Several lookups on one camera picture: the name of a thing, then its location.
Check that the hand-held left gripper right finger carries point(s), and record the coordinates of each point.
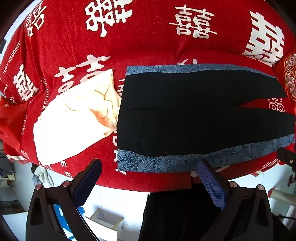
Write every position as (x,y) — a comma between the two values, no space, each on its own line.
(212,183)

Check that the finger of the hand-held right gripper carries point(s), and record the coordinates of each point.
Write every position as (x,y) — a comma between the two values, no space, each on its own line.
(286,158)

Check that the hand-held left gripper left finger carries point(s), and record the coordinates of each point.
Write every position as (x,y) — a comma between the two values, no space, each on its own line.
(89,178)

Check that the black pants with blue trim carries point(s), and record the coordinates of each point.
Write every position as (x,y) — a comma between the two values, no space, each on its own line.
(185,111)

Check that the white roll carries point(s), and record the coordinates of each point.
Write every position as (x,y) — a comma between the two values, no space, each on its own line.
(284,194)

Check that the white wooden box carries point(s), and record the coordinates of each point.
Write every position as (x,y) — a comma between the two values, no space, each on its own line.
(108,220)

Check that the grey hanging cloth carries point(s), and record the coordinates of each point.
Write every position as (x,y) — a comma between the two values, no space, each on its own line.
(42,176)

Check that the blue plastic stool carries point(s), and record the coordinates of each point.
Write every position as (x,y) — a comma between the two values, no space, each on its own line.
(57,214)

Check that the person's black clothing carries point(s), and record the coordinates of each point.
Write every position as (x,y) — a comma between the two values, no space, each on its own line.
(173,213)

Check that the cream cloth with orange marks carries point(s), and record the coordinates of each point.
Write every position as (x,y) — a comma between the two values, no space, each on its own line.
(69,125)

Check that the red printed blanket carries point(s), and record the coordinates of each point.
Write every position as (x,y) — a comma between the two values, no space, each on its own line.
(150,46)

